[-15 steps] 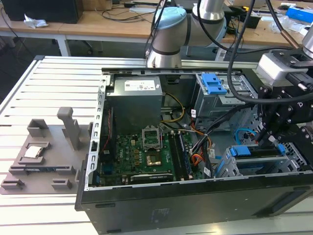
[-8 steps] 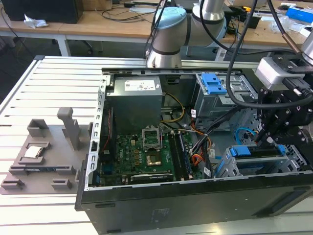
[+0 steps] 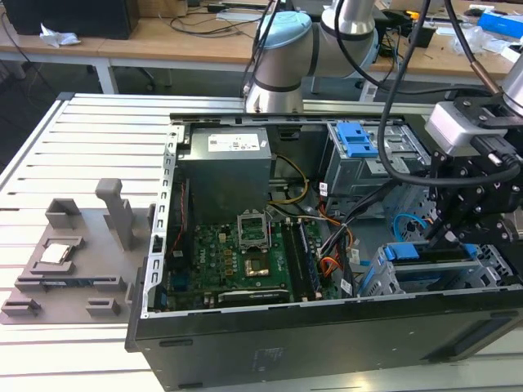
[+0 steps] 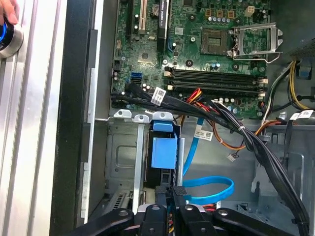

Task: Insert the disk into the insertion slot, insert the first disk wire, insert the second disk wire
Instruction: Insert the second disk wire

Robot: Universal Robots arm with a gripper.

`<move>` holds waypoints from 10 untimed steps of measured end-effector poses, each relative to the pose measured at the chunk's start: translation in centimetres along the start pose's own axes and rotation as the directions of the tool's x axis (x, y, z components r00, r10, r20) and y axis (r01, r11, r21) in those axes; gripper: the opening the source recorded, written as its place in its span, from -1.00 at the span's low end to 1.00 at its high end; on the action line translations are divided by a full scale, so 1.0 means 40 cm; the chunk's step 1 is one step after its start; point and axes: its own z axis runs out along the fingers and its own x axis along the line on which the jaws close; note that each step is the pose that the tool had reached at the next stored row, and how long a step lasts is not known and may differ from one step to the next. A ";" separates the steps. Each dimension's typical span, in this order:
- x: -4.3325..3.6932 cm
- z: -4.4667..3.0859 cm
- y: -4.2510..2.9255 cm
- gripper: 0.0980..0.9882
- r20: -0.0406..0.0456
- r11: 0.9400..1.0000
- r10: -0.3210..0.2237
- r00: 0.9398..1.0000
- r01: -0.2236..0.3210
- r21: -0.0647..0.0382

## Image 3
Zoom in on hard disk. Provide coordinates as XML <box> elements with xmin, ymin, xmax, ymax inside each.
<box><xmin>382</xmin><ymin>243</ymin><xmax>481</xmax><ymax>269</ymax></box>

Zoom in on grey parts rack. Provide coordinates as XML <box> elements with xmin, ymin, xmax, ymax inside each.
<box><xmin>0</xmin><ymin>177</ymin><xmax>159</xmax><ymax>327</ymax></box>

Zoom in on blue cardboard box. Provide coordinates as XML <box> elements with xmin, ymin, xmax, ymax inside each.
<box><xmin>477</xmin><ymin>10</ymin><xmax>523</xmax><ymax>32</ymax></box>

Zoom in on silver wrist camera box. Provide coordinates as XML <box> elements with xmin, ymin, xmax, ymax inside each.
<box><xmin>424</xmin><ymin>101</ymin><xmax>492</xmax><ymax>157</ymax></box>

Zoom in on wooden desk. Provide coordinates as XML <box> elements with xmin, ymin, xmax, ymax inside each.
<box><xmin>0</xmin><ymin>0</ymin><xmax>523</xmax><ymax>97</ymax></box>

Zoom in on green motherboard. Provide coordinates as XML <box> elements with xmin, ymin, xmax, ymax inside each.
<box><xmin>163</xmin><ymin>216</ymin><xmax>342</xmax><ymax>310</ymax></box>

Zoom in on silver CPU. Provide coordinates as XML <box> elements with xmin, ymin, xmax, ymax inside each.
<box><xmin>39</xmin><ymin>243</ymin><xmax>71</xmax><ymax>265</ymax></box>

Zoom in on black box on desk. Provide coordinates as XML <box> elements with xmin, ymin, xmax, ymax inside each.
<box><xmin>2</xmin><ymin>0</ymin><xmax>139</xmax><ymax>41</ymax></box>

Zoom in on grey power supply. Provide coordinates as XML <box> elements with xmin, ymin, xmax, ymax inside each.
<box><xmin>177</xmin><ymin>125</ymin><xmax>274</xmax><ymax>225</ymax></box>

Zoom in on blue flat disk wire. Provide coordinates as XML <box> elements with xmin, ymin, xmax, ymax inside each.
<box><xmin>391</xmin><ymin>212</ymin><xmax>432</xmax><ymax>248</ymax></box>

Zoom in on square motherboard chip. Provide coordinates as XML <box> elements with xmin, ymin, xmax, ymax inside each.
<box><xmin>244</xmin><ymin>256</ymin><xmax>271</xmax><ymax>279</ymax></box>

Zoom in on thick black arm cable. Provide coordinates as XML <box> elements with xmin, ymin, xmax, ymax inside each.
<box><xmin>376</xmin><ymin>0</ymin><xmax>436</xmax><ymax>183</ymax></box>

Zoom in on metal disk bay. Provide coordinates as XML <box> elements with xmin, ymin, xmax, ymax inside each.
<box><xmin>326</xmin><ymin>121</ymin><xmax>432</xmax><ymax>198</ymax></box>
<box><xmin>358</xmin><ymin>243</ymin><xmax>518</xmax><ymax>297</ymax></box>

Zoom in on black PC case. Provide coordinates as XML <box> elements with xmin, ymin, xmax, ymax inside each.
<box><xmin>124</xmin><ymin>109</ymin><xmax>523</xmax><ymax>392</ymax></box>

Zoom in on blue disk carrier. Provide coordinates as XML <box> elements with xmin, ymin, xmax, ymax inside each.
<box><xmin>336</xmin><ymin>122</ymin><xmax>378</xmax><ymax>158</ymax></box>

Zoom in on black wire bundle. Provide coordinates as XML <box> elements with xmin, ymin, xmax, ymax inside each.
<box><xmin>320</xmin><ymin>179</ymin><xmax>400</xmax><ymax>262</ymax></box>

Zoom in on yellow power wires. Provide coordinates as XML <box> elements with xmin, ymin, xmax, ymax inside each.
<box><xmin>269</xmin><ymin>154</ymin><xmax>311</xmax><ymax>205</ymax></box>

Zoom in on orange and red wires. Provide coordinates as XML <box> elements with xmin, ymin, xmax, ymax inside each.
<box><xmin>320</xmin><ymin>226</ymin><xmax>355</xmax><ymax>283</ymax></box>

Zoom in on black cable with brown sleeve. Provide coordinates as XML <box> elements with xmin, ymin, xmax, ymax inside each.
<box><xmin>444</xmin><ymin>0</ymin><xmax>507</xmax><ymax>98</ymax></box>

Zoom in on crumpled white paper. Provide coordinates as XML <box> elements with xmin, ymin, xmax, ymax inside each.
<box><xmin>39</xmin><ymin>22</ymin><xmax>82</xmax><ymax>49</ymax></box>

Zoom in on metal socket cover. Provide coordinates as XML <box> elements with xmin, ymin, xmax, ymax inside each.
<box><xmin>238</xmin><ymin>211</ymin><xmax>269</xmax><ymax>252</ymax></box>

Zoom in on black graphics card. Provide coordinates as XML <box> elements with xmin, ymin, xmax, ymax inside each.
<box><xmin>217</xmin><ymin>288</ymin><xmax>290</xmax><ymax>306</ymax></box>

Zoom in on RAM stick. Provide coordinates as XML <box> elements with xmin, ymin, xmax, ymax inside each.
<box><xmin>297</xmin><ymin>222</ymin><xmax>323</xmax><ymax>300</ymax></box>

